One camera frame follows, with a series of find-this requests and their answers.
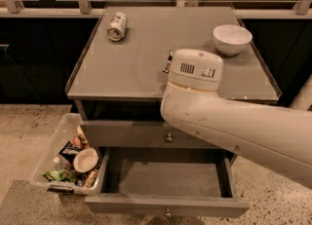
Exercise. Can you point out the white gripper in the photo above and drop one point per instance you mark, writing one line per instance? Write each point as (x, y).
(196, 68)

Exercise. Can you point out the blue rxbar blueberry packet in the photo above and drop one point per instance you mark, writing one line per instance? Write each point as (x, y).
(166, 69)

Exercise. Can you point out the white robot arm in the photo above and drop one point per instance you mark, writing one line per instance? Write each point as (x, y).
(277, 138)

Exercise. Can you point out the grey drawer cabinet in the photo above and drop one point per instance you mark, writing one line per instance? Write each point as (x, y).
(124, 81)

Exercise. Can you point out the closed grey top drawer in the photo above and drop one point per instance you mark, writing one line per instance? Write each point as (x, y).
(139, 135)

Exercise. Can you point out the open grey middle drawer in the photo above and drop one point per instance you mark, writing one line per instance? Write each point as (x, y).
(167, 182)

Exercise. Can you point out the white ceramic bowl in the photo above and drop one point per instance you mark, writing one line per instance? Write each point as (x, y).
(230, 39)

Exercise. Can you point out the crushed green soda can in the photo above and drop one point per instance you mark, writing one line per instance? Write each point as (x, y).
(117, 27)

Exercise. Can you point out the white paper bowl in bin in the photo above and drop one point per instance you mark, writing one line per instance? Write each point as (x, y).
(85, 160)

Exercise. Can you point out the orange snack bar in bin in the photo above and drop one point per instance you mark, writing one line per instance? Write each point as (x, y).
(91, 178)

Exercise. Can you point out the dark snack packet in bin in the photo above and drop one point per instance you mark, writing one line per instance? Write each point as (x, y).
(69, 151)

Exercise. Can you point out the clear plastic storage bin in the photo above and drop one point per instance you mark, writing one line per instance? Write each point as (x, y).
(68, 129)

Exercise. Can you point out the clear plastic bottle in bin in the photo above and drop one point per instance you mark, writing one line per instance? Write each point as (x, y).
(62, 163)

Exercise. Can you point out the green snack bag in bin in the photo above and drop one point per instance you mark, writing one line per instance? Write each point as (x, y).
(60, 175)

